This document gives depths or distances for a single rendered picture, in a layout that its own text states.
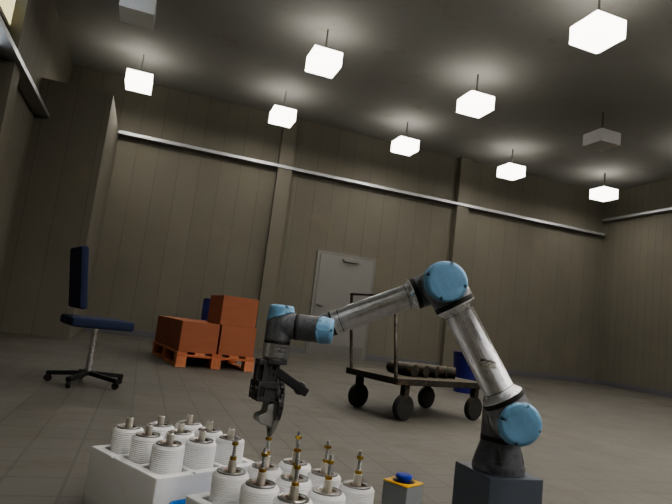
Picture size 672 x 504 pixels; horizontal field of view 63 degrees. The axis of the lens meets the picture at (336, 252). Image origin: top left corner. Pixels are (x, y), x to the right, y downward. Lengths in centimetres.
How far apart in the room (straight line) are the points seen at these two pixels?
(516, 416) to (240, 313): 529
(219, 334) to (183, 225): 487
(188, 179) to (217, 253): 156
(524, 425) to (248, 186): 1019
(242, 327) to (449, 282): 523
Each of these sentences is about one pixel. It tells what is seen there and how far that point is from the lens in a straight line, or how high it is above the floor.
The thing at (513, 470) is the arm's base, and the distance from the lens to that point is 175.
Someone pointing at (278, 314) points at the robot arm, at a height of 67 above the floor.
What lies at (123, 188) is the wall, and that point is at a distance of 1123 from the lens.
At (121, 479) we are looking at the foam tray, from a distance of 190.
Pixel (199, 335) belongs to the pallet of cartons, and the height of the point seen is 36.
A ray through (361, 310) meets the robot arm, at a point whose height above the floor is 72.
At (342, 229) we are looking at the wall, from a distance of 1182.
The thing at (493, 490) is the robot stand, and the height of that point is 27.
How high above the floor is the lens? 66
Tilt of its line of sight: 7 degrees up
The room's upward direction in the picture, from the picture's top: 7 degrees clockwise
